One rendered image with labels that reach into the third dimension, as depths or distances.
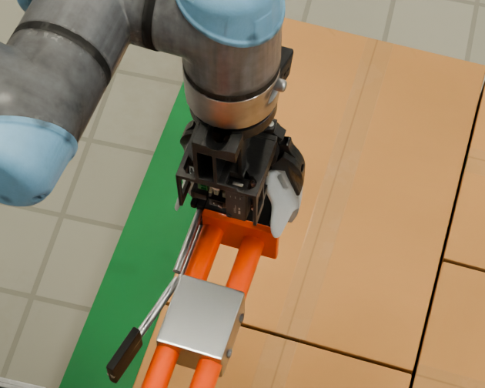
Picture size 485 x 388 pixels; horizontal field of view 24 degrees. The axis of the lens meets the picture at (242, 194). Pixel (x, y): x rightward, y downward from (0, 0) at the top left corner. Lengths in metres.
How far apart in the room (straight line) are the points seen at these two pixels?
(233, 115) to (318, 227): 0.97
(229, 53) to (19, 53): 0.14
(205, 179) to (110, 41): 0.18
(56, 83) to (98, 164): 1.78
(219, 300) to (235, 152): 0.19
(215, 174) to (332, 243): 0.91
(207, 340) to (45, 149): 0.32
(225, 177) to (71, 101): 0.21
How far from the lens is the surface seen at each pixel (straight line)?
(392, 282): 1.78
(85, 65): 0.77
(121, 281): 2.38
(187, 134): 0.99
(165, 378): 0.99
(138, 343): 1.02
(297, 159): 0.98
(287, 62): 0.99
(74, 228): 2.45
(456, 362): 1.74
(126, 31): 0.81
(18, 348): 2.35
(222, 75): 0.81
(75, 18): 0.78
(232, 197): 0.94
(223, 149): 0.87
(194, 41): 0.79
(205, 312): 1.00
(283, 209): 1.02
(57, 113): 0.75
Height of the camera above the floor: 2.14
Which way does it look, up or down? 60 degrees down
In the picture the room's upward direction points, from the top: straight up
